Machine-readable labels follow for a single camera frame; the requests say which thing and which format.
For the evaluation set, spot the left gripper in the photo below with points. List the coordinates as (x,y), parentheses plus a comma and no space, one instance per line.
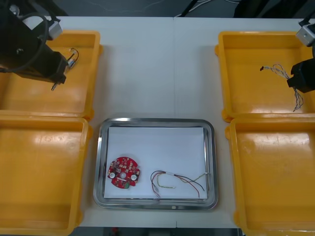
(46,64)

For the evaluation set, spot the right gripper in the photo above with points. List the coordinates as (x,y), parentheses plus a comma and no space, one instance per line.
(306,76)

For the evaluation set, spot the small metal solenoid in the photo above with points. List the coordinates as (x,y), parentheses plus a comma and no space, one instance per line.
(71,62)
(54,86)

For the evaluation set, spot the round red circuit board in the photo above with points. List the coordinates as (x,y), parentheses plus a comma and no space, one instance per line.
(123,161)

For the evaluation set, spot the red black green-yellow harness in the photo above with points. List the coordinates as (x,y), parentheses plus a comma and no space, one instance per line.
(169,174)

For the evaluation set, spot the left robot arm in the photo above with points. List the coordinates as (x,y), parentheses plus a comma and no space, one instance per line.
(14,37)

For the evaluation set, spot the yellow-orange plastic bin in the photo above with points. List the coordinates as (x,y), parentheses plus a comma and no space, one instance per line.
(265,196)
(37,196)
(258,98)
(37,103)

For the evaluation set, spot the steel tray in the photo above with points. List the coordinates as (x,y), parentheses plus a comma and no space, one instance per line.
(98,172)

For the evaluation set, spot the white paper sheet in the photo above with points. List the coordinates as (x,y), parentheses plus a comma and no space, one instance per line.
(155,145)

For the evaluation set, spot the black stand leg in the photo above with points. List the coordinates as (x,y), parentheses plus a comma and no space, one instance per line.
(188,8)

